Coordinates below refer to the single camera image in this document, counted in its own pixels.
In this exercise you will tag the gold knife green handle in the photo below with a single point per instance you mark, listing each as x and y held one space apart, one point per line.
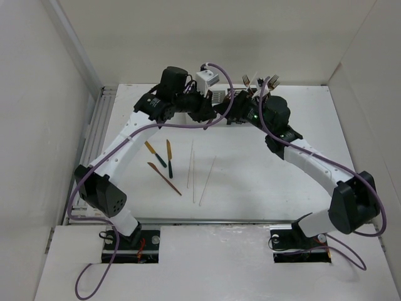
169 156
153 151

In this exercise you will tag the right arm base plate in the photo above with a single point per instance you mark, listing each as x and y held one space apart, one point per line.
289 246

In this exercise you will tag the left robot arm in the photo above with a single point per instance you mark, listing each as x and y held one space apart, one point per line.
177 92

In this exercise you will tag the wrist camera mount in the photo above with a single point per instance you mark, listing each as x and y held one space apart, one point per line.
260 89
205 79

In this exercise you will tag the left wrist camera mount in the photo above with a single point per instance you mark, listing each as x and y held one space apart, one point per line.
205 79

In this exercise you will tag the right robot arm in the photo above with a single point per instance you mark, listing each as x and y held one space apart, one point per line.
353 201

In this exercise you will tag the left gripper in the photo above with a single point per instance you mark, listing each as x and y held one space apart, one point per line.
205 111

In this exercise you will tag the black metal fork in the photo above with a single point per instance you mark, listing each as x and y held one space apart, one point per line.
273 82

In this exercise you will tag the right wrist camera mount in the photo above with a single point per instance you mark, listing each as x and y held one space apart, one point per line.
260 89

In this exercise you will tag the aluminium rail front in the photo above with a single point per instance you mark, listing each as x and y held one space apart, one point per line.
178 221

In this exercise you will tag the rose gold metal fork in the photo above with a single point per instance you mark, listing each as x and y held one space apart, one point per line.
246 81

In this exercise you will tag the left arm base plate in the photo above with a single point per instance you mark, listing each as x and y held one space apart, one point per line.
145 251

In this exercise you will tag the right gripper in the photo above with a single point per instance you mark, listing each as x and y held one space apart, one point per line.
240 104

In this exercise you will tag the white chopstick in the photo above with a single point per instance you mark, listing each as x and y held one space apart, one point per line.
193 177
206 183
190 163
250 89

